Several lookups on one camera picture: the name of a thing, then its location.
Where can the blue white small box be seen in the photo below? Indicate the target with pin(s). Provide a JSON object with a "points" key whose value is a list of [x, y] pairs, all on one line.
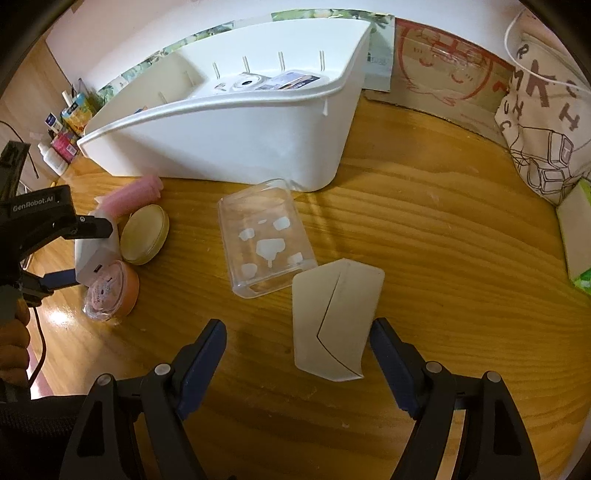
{"points": [[53, 123]]}

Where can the white power bank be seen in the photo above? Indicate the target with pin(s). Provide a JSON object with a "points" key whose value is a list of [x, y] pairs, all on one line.
{"points": [[94, 256]]}

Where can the round pink lidded container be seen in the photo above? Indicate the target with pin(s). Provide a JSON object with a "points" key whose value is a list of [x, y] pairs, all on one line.
{"points": [[115, 286]]}

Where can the white spray bottle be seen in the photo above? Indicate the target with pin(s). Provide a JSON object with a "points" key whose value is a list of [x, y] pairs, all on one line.
{"points": [[51, 159]]}

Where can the beige round zip case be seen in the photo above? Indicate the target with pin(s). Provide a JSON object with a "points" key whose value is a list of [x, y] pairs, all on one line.
{"points": [[145, 233]]}

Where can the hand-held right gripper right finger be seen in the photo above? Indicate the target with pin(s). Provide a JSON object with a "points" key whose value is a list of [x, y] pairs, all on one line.
{"points": [[392, 369]]}

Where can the letter printed canvas bag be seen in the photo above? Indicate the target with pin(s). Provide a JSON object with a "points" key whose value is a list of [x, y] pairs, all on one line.
{"points": [[545, 138]]}

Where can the pink hair roller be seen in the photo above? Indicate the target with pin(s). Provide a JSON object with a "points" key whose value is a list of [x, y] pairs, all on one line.
{"points": [[134, 196]]}

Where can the cardboard with red drawing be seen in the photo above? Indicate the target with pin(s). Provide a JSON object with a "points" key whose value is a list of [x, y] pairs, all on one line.
{"points": [[438, 92]]}

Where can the dark cloth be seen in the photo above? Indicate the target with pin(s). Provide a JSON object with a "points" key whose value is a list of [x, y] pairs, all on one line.
{"points": [[37, 434]]}

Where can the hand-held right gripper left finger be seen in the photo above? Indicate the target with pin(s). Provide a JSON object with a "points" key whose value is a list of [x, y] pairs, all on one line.
{"points": [[203, 369]]}

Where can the green tissue pack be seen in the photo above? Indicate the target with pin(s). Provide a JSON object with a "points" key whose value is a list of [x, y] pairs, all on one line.
{"points": [[577, 230]]}

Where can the white instant camera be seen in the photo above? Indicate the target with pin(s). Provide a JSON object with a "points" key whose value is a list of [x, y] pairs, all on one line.
{"points": [[244, 83]]}

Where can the white plastic board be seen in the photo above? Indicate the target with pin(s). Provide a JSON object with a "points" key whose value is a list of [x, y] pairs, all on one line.
{"points": [[341, 295]]}

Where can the white printed paper box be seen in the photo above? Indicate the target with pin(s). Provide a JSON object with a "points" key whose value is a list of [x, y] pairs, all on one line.
{"points": [[120, 84]]}

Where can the clear plastic case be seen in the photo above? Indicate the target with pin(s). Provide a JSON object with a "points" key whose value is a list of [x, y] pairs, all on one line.
{"points": [[258, 217]]}

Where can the white plastic storage bin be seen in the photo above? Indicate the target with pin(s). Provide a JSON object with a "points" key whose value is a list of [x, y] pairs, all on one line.
{"points": [[231, 138]]}

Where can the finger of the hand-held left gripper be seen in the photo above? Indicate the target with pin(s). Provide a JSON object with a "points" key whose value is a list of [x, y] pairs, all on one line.
{"points": [[60, 279], [92, 227]]}

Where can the green leaf printed board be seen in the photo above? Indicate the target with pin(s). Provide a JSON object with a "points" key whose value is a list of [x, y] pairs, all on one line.
{"points": [[138, 69]]}

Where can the clear labelled plastic box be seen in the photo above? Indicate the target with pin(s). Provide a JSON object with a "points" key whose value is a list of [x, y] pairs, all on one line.
{"points": [[293, 81]]}

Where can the person's left hand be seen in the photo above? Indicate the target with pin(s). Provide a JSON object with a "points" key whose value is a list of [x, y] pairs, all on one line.
{"points": [[14, 341]]}

